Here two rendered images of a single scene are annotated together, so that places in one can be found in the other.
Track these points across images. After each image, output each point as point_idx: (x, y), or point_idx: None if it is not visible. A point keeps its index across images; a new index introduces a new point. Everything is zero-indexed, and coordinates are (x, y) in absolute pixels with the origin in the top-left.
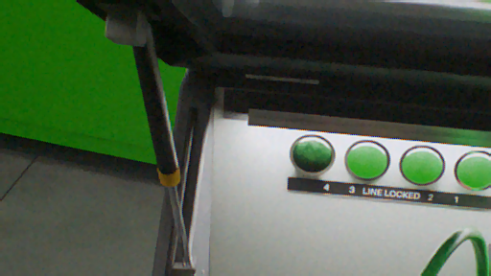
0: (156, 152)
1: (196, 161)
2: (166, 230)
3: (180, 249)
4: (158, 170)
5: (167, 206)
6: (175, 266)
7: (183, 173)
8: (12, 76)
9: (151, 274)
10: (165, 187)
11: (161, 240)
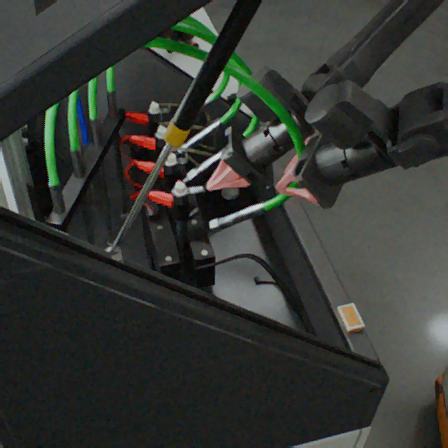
0: (204, 103)
1: (20, 217)
2: (88, 260)
3: (101, 253)
4: (188, 130)
5: (67, 253)
6: (120, 257)
7: (38, 227)
8: None
9: (126, 282)
10: (48, 251)
11: (97, 266)
